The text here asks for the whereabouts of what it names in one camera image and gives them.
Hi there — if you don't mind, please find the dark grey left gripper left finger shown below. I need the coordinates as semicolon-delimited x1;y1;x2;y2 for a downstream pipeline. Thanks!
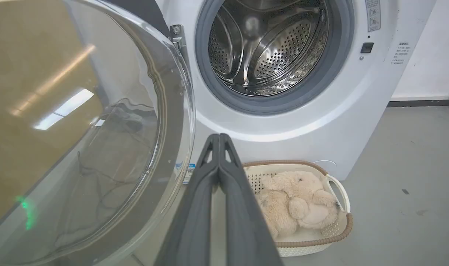
155;134;220;266

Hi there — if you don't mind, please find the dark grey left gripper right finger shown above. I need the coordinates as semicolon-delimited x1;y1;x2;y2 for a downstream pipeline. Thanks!
219;133;284;266

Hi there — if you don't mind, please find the white front-load washing machine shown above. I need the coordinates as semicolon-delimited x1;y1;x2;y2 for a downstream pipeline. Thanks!
156;0;437;184

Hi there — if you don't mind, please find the transparent round washer door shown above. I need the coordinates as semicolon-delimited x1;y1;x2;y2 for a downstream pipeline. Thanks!
0;0;196;266

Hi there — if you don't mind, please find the beige plush teddy bear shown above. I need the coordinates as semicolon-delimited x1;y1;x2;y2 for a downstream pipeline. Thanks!
256;171;340;240

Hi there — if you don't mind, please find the white plastic laundry basket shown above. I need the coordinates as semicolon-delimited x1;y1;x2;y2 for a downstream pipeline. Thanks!
242;160;353;258

